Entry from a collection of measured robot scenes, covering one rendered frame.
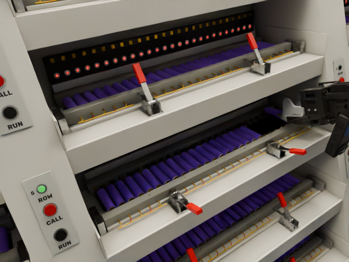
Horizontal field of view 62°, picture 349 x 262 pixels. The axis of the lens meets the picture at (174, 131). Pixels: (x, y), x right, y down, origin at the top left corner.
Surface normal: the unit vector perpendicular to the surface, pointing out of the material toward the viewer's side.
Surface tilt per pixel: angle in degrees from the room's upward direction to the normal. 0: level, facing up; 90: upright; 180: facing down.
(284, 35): 90
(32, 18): 108
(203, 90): 18
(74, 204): 90
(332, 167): 90
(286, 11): 90
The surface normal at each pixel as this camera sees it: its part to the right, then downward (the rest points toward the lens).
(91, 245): 0.47, 0.10
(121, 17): 0.53, 0.38
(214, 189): -0.10, -0.86
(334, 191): -0.84, 0.34
